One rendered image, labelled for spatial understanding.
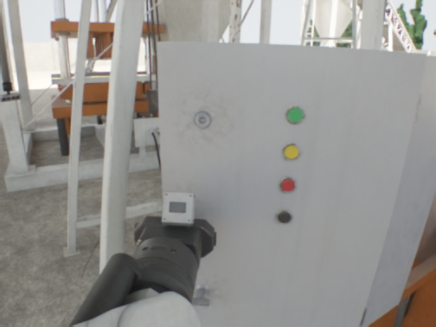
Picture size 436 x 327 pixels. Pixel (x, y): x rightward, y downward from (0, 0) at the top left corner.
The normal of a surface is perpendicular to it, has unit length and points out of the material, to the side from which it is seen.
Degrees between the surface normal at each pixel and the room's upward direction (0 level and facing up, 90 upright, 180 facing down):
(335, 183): 90
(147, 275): 45
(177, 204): 60
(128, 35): 87
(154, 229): 0
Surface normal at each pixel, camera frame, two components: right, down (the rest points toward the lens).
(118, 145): 0.50, 0.25
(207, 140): -0.06, 0.33
